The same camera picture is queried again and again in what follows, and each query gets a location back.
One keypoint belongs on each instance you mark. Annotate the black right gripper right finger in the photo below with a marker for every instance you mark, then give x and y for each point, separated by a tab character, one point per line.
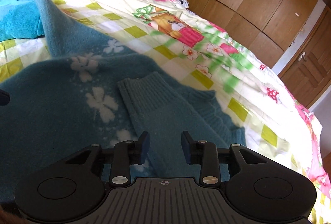
202	153

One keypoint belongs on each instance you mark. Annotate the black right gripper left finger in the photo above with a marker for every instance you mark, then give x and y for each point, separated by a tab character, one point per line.
125	154

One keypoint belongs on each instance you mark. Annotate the teal fuzzy sweater white flowers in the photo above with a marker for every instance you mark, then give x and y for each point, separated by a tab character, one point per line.
95	90

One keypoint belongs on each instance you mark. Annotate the bright turquoise folded garment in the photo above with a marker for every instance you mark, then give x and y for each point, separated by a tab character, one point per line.
20	19

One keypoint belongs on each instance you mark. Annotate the brown wooden door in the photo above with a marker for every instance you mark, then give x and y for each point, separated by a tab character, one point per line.
307	76

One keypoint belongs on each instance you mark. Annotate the colourful checked cartoon bedspread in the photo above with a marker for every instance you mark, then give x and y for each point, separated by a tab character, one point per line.
202	55

